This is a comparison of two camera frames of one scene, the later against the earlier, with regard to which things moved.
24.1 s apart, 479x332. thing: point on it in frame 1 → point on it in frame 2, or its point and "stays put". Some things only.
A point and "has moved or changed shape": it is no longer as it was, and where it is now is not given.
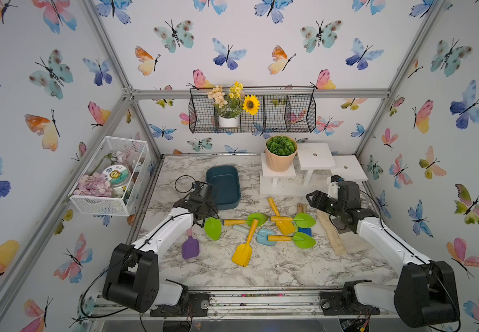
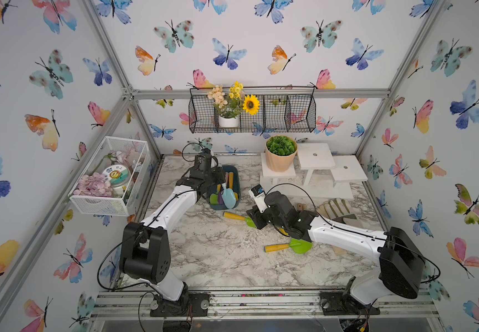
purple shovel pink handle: x=190 y=246 → x=220 y=196
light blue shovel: x=261 y=234 → x=229 y=198
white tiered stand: x=315 y=164 stays put
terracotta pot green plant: x=279 y=152 stays put
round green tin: x=119 y=176 stays put
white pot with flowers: x=229 y=104 stays put
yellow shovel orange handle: x=243 y=252 → x=231 y=180
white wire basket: x=107 y=184 stays put
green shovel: x=301 y=239 has moved or changed shape
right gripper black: x=319 y=198 → x=255 y=216
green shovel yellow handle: x=213 y=227 has moved or changed shape
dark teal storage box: x=226 y=181 stays put
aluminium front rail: x=241 y=303 stays put
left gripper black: x=214 y=209 → x=218 y=171
